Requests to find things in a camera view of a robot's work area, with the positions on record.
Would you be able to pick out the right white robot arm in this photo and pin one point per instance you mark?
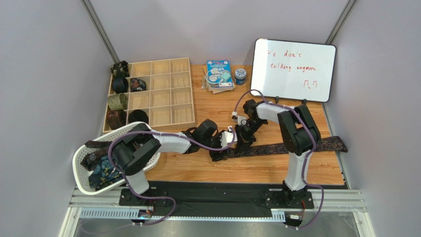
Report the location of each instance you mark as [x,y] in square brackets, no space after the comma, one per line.
[300,136]

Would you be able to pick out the blue floral tie in basket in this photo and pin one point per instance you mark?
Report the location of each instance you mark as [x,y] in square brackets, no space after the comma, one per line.
[104,175]

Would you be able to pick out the blue book stack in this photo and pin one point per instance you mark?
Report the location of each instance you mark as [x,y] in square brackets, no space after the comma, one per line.
[218,76]

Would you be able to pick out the white plastic basket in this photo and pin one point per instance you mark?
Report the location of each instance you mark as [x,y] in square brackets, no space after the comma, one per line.
[81,174]

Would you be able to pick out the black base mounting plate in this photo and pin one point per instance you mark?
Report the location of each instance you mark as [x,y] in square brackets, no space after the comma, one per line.
[196,199]

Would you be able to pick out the rolled black tie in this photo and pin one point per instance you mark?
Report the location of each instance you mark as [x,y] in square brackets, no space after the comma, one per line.
[138,116]

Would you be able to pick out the dark brown tie in basket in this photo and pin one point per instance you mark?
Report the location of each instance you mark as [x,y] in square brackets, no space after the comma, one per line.
[92,159]

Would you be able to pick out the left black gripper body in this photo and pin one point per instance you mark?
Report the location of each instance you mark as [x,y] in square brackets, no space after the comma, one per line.
[218,153]

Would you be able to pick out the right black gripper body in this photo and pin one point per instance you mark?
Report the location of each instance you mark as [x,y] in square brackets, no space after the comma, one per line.
[245,134]

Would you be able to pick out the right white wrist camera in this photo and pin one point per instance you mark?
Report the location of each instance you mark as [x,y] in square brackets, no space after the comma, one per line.
[239,120]

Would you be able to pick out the rolled brown tie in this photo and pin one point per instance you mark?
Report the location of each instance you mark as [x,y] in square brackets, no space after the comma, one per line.
[116,119]

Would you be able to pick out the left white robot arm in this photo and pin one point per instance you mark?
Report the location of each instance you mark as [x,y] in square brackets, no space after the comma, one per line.
[130,152]

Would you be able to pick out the rolled olive green tie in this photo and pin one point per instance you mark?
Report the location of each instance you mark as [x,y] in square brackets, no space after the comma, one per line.
[117,102]

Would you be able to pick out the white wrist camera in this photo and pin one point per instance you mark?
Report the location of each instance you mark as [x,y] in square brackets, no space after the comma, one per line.
[228,138]
[239,120]

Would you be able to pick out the rolled navy tie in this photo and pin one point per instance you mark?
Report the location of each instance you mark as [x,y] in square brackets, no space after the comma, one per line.
[119,85]

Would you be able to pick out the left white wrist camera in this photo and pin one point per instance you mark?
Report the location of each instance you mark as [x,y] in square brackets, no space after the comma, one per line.
[228,138]

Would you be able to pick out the small blue round tin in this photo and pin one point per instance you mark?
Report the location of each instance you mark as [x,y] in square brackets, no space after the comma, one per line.
[240,76]

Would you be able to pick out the aluminium frame rail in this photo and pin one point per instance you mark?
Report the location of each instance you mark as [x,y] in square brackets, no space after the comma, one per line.
[338,212]

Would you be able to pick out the white whiteboard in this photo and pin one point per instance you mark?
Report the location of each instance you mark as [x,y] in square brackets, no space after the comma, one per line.
[293,70]

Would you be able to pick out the wooden compartment tray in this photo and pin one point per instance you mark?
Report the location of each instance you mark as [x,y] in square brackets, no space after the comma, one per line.
[168,100]

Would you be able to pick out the rolled dark patterned tie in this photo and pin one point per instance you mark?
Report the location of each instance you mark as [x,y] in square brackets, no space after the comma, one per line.
[137,85]

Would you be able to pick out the rolled dark floral tie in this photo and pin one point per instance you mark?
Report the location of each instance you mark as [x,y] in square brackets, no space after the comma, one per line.
[120,70]

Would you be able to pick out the dark blue paisley tie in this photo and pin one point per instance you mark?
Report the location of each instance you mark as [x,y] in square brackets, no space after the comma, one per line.
[328,144]

